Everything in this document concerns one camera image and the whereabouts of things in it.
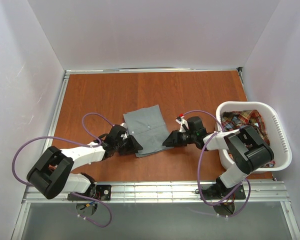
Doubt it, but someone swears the grey long sleeve shirt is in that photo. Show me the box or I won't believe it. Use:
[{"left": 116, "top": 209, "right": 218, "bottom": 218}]
[{"left": 123, "top": 105, "right": 170, "bottom": 158}]

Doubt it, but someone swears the aluminium front frame rail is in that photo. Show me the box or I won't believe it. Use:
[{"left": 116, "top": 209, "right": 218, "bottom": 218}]
[{"left": 21, "top": 181, "right": 291, "bottom": 204}]

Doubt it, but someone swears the aluminium left frame rail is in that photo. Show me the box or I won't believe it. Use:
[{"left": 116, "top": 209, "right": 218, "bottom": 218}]
[{"left": 38, "top": 70, "right": 70, "bottom": 159}]

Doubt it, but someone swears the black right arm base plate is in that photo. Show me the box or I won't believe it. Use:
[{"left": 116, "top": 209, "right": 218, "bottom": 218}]
[{"left": 201, "top": 183, "right": 246, "bottom": 200}]

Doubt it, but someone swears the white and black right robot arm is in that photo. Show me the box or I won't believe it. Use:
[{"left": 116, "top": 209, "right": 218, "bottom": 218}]
[{"left": 162, "top": 115, "right": 275, "bottom": 199}]

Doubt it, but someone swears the aluminium frame rail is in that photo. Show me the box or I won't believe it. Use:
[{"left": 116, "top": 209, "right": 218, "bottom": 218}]
[
  {"left": 21, "top": 181, "right": 291, "bottom": 204},
  {"left": 38, "top": 70, "right": 70, "bottom": 159}
]

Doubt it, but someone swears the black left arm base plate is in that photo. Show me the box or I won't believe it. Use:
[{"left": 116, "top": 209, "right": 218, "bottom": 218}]
[{"left": 78, "top": 184, "right": 112, "bottom": 201}]

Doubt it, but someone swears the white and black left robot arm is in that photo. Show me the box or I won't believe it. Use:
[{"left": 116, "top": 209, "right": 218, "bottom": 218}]
[{"left": 26, "top": 124, "right": 143, "bottom": 200}]

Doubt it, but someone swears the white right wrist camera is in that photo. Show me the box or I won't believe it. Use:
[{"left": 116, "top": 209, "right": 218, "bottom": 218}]
[{"left": 175, "top": 113, "right": 189, "bottom": 133}]

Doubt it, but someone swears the red plaid shirt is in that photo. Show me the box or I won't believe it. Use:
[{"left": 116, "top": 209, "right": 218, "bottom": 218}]
[{"left": 219, "top": 108, "right": 276, "bottom": 168}]

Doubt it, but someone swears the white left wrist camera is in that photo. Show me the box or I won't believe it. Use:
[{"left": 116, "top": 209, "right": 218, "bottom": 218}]
[{"left": 119, "top": 122, "right": 129, "bottom": 142}]

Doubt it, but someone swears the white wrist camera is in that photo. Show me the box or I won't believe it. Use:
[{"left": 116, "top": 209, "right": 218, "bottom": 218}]
[
  {"left": 175, "top": 113, "right": 189, "bottom": 133},
  {"left": 119, "top": 122, "right": 129, "bottom": 142}
]

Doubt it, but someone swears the white plastic laundry basket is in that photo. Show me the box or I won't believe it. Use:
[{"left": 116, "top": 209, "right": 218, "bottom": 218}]
[{"left": 215, "top": 101, "right": 292, "bottom": 174}]

